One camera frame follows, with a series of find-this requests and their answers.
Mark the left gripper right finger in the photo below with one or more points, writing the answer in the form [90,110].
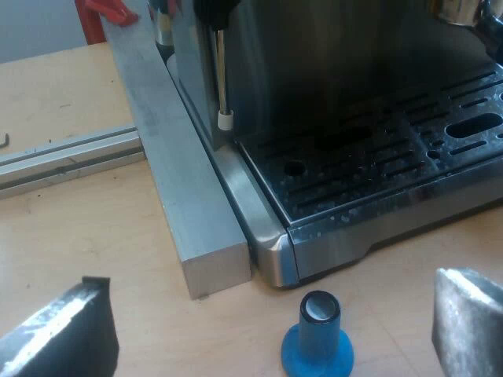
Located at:
[471,326]

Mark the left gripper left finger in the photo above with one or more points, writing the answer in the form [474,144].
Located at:
[63,337]

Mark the blue tamper with steel top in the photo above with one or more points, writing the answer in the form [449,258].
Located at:
[317,337]

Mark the metal block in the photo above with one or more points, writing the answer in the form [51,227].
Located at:
[184,188]

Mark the small black hex key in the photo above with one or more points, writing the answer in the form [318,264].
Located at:
[3,140]

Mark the steel espresso machine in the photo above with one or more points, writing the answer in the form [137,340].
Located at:
[353,118]

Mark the red clamp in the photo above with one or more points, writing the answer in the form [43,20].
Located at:
[103,15]

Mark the aluminium rail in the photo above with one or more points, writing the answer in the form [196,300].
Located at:
[67,157]

